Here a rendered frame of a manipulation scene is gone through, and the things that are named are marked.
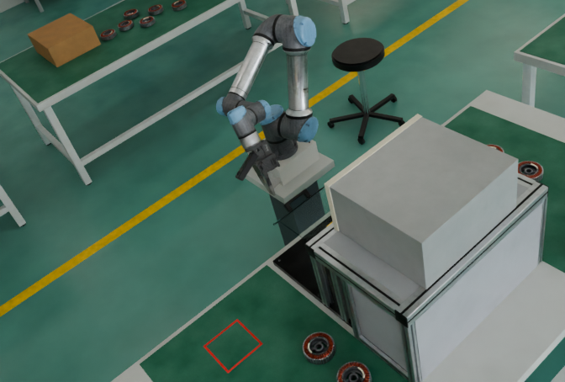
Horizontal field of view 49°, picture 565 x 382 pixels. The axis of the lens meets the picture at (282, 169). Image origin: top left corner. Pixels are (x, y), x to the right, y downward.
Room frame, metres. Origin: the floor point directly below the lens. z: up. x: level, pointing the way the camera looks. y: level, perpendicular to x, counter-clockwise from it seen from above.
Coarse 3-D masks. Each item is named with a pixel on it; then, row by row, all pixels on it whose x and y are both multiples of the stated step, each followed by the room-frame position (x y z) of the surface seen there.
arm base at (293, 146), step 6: (270, 144) 2.24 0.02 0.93; (276, 144) 2.23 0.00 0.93; (282, 144) 2.22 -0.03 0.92; (288, 144) 2.23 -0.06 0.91; (294, 144) 2.27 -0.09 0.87; (276, 150) 2.23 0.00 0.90; (282, 150) 2.22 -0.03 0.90; (288, 150) 2.22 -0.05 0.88; (294, 150) 2.23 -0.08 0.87; (276, 156) 2.22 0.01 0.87; (282, 156) 2.21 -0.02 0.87; (288, 156) 2.21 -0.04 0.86
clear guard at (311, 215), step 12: (324, 192) 1.68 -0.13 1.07; (300, 204) 1.65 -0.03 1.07; (312, 204) 1.64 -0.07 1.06; (324, 204) 1.62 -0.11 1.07; (288, 216) 1.61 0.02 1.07; (300, 216) 1.59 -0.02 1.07; (312, 216) 1.58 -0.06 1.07; (324, 216) 1.56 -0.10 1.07; (300, 228) 1.54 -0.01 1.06; (312, 228) 1.52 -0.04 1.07; (324, 228) 1.51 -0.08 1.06
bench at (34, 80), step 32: (128, 0) 4.84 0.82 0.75; (160, 0) 4.66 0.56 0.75; (192, 0) 4.49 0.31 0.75; (224, 0) 4.33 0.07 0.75; (288, 0) 4.65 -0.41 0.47; (96, 32) 4.40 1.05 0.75; (128, 32) 4.25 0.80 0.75; (160, 32) 4.10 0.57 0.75; (0, 64) 4.32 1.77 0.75; (32, 64) 4.17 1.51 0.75; (64, 64) 4.02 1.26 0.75; (96, 64) 3.89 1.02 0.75; (32, 96) 3.69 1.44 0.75; (64, 96) 3.64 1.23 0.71; (192, 96) 4.10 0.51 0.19
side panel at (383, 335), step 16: (352, 288) 1.25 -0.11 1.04; (352, 304) 1.25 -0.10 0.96; (368, 304) 1.19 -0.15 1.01; (352, 320) 1.26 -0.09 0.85; (368, 320) 1.20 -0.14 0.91; (384, 320) 1.13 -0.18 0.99; (368, 336) 1.22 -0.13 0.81; (384, 336) 1.14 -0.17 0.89; (400, 336) 1.08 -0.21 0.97; (384, 352) 1.16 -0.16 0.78; (400, 352) 1.09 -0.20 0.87; (416, 352) 1.04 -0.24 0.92; (400, 368) 1.09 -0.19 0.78; (416, 368) 1.04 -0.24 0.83
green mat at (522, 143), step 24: (456, 120) 2.26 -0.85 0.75; (480, 120) 2.21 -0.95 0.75; (504, 120) 2.17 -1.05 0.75; (504, 144) 2.01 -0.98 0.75; (528, 144) 1.97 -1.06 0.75; (552, 144) 1.93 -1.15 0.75; (552, 168) 1.79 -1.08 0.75; (552, 192) 1.67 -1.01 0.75; (552, 216) 1.55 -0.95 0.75; (552, 240) 1.44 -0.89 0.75; (552, 264) 1.34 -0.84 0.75
